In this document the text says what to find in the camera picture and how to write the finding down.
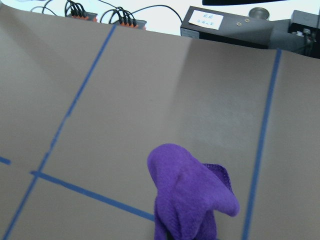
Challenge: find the purple towel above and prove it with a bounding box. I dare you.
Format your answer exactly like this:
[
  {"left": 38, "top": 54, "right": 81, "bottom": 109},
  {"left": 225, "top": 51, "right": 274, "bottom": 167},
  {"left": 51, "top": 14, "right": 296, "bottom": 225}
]
[{"left": 147, "top": 143, "right": 240, "bottom": 240}]

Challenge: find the brown paper table cover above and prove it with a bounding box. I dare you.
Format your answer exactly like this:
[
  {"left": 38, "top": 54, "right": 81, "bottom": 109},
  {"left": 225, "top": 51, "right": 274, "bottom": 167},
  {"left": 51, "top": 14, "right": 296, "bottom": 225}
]
[{"left": 0, "top": 5, "right": 320, "bottom": 240}]

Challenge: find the right orange black usb hub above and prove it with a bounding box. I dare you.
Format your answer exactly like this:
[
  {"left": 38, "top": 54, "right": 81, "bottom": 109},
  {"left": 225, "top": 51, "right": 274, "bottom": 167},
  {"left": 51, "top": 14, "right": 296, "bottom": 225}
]
[{"left": 99, "top": 7, "right": 147, "bottom": 30}]

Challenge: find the orange black usb hub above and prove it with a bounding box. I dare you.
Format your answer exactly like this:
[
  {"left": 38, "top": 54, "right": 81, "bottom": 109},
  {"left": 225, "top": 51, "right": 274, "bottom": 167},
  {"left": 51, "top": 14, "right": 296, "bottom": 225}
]
[
  {"left": 64, "top": 0, "right": 98, "bottom": 22},
  {"left": 99, "top": 7, "right": 147, "bottom": 30}
]

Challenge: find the left orange black usb hub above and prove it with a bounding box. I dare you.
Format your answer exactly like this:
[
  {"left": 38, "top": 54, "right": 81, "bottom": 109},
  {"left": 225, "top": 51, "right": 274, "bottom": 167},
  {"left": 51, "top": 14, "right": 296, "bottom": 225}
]
[{"left": 64, "top": 0, "right": 98, "bottom": 22}]

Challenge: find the black computer box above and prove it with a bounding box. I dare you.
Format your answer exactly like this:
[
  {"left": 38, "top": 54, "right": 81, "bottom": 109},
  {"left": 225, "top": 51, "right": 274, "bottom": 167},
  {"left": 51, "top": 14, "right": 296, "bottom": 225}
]
[{"left": 180, "top": 6, "right": 274, "bottom": 49}]

